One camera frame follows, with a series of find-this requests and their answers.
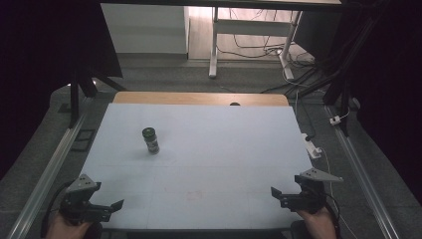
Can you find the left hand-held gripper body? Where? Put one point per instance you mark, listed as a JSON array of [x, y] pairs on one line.
[[79, 205]]

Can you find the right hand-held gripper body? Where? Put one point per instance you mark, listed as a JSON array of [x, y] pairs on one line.
[[310, 199]]

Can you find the dark spice jar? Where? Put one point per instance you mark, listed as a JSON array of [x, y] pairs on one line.
[[151, 141]]

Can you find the person's left hand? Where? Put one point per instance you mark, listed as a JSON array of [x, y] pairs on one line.
[[63, 229]]

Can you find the person's right hand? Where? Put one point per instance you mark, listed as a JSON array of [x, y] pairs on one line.
[[320, 227]]

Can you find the white power strip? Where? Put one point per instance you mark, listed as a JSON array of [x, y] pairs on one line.
[[311, 147]]

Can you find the white table mat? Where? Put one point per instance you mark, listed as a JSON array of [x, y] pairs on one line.
[[212, 149]]

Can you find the small white adapter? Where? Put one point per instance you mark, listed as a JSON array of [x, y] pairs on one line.
[[335, 120]]

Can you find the black table grommet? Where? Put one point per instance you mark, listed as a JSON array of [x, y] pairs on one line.
[[235, 104]]

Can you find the black metal stand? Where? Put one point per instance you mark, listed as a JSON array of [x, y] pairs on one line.
[[74, 99], [341, 86]]

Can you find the black curtain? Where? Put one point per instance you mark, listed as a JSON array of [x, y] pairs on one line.
[[391, 83], [36, 66]]

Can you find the white cabinet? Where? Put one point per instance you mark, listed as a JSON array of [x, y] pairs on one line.
[[146, 30]]

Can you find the aluminium rail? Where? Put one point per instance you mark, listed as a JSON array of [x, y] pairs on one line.
[[363, 179], [49, 176]]

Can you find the white desk frame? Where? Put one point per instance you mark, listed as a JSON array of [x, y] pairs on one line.
[[252, 28]]

